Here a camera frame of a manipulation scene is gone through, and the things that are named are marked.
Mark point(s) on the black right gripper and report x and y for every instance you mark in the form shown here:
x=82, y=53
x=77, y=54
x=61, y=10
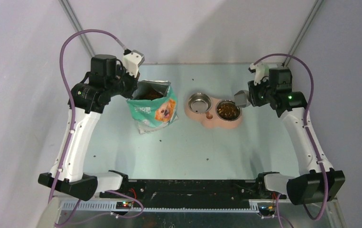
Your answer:
x=253, y=97

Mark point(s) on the metal food scoop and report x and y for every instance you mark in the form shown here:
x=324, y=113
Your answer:
x=241, y=99

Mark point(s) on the green pet food bag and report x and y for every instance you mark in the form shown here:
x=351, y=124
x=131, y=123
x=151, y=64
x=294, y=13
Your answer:
x=153, y=106

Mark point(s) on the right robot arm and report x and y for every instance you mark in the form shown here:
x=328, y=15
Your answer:
x=317, y=180

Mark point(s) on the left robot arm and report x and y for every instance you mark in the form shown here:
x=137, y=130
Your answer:
x=107, y=78

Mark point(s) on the kibble in right bowl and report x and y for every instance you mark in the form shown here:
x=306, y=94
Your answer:
x=228, y=110

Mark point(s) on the steel bowl right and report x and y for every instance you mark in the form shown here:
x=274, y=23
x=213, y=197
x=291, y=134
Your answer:
x=218, y=105

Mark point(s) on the steel bowl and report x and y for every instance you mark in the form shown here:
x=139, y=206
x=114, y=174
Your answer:
x=199, y=103
x=218, y=105

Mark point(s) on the pink double bowl stand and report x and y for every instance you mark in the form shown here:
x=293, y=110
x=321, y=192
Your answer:
x=223, y=113

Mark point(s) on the steel bowl left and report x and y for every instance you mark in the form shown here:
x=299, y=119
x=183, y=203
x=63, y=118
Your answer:
x=199, y=103

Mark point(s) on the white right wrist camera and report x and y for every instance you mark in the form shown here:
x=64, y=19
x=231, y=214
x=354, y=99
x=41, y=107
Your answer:
x=261, y=71

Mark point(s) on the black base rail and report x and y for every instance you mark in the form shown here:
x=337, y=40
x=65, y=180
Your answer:
x=196, y=194

